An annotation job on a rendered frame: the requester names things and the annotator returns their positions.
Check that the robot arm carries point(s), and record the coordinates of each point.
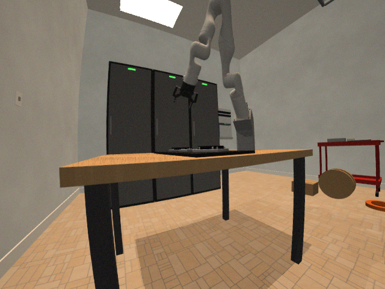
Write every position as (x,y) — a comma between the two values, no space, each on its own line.
(226,47)

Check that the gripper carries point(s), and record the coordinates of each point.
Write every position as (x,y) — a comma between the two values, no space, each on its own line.
(185,92)

